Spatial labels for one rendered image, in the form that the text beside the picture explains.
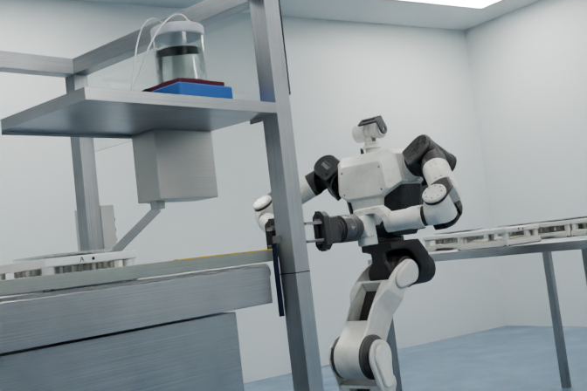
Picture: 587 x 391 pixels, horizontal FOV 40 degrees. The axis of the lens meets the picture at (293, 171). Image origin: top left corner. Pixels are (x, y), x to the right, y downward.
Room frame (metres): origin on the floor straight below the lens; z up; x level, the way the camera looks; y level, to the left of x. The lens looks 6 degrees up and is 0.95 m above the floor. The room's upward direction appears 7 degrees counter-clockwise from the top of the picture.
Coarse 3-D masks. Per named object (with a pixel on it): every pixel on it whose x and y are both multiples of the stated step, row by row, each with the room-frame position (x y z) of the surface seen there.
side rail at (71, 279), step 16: (224, 256) 2.10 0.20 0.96; (240, 256) 2.14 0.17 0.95; (256, 256) 2.18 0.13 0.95; (272, 256) 2.23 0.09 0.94; (80, 272) 1.77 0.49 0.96; (96, 272) 1.80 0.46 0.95; (112, 272) 1.83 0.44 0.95; (128, 272) 1.87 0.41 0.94; (144, 272) 1.90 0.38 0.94; (160, 272) 1.93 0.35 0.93; (176, 272) 1.97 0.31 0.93; (0, 288) 1.63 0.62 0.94; (16, 288) 1.66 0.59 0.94; (32, 288) 1.68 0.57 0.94; (48, 288) 1.71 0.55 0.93
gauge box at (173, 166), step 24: (144, 144) 2.25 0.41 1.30; (168, 144) 2.26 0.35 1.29; (192, 144) 2.33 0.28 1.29; (144, 168) 2.26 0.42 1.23; (168, 168) 2.25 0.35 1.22; (192, 168) 2.32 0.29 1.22; (144, 192) 2.27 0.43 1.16; (168, 192) 2.24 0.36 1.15; (192, 192) 2.31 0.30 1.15; (216, 192) 2.38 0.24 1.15
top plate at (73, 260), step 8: (72, 256) 1.78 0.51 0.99; (80, 256) 1.80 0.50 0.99; (88, 256) 1.81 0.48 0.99; (96, 256) 1.83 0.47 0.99; (104, 256) 1.84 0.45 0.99; (112, 256) 1.86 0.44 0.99; (120, 256) 1.88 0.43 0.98; (128, 256) 1.89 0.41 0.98; (136, 256) 1.91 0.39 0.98; (8, 264) 1.83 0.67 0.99; (16, 264) 1.81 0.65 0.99; (24, 264) 1.78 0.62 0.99; (32, 264) 1.76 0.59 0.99; (40, 264) 1.74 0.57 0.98; (48, 264) 1.74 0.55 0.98; (56, 264) 1.75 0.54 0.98; (64, 264) 1.77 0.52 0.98; (72, 264) 1.78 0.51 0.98; (0, 272) 1.86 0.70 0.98; (8, 272) 1.84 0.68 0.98
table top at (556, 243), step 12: (552, 240) 3.24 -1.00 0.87; (564, 240) 3.04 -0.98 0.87; (576, 240) 2.93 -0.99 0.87; (432, 252) 3.54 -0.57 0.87; (444, 252) 3.37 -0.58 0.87; (456, 252) 3.32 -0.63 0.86; (468, 252) 3.28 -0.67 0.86; (480, 252) 3.23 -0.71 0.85; (492, 252) 3.19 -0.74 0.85; (504, 252) 3.15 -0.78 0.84; (516, 252) 3.11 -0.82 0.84; (528, 252) 3.07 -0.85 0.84; (540, 252) 3.04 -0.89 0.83
